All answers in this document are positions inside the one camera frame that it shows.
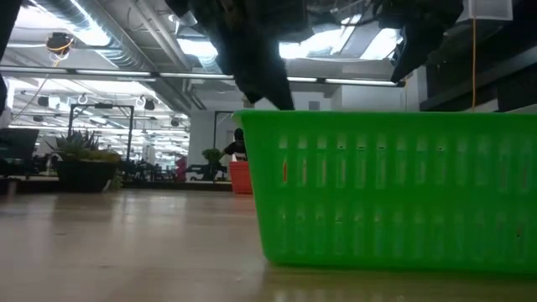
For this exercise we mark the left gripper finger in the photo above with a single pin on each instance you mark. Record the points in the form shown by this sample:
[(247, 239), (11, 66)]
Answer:
[(239, 67), (272, 75)]

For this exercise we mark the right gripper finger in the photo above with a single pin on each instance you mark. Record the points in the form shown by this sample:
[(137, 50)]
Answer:
[(413, 46)]

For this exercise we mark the green plastic basket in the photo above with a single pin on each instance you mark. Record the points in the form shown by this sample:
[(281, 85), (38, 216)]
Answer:
[(377, 189)]

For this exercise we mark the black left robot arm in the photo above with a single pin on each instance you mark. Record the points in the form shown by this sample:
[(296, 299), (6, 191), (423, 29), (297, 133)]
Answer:
[(5, 17)]

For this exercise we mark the white ceiling box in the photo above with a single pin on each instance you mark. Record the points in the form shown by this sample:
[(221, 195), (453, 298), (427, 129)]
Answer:
[(486, 9)]

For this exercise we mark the person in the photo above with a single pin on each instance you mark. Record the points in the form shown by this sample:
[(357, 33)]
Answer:
[(237, 147)]

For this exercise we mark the green background plant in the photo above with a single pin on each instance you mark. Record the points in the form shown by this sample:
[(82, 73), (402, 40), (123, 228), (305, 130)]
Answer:
[(212, 156)]

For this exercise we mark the orange plastic basket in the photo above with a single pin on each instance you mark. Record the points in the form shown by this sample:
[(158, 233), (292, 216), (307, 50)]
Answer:
[(240, 178)]

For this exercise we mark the red background object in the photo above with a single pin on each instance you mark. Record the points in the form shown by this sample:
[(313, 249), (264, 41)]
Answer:
[(181, 170)]

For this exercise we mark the black ceiling device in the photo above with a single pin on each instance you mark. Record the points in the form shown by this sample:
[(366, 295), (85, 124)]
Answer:
[(60, 43)]

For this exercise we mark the green succulent in black pot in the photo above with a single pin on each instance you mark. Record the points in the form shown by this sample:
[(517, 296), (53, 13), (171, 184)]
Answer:
[(84, 176)]

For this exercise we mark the black monitor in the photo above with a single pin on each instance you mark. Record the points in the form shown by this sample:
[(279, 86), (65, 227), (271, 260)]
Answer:
[(19, 147)]

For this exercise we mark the dark wall shelf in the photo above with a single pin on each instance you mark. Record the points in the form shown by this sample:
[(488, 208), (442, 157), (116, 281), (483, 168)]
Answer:
[(516, 92)]

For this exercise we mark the silver ceiling duct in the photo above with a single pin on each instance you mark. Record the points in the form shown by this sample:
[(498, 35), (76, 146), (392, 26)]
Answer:
[(121, 42)]

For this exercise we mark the black aluminium table frame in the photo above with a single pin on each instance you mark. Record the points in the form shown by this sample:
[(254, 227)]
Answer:
[(176, 185)]

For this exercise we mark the black rack frame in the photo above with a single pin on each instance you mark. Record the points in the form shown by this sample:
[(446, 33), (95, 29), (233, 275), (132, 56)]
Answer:
[(100, 106)]

